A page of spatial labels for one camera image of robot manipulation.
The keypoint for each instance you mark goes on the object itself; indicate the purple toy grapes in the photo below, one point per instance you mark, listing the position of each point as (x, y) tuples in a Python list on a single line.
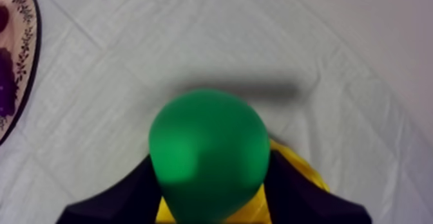
[(6, 83)]

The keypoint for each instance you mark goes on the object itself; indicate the green toy pear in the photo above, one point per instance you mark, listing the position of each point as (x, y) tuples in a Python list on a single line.
[(209, 154)]

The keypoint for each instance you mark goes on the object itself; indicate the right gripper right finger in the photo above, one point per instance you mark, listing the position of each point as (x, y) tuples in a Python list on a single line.
[(304, 201)]

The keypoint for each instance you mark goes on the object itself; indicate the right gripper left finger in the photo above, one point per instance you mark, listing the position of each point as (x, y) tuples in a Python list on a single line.
[(125, 201)]

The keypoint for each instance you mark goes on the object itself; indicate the round wooden board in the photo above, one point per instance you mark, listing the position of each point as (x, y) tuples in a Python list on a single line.
[(25, 49)]

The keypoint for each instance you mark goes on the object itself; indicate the small red fruit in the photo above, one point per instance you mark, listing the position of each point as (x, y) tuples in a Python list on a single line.
[(2, 18)]

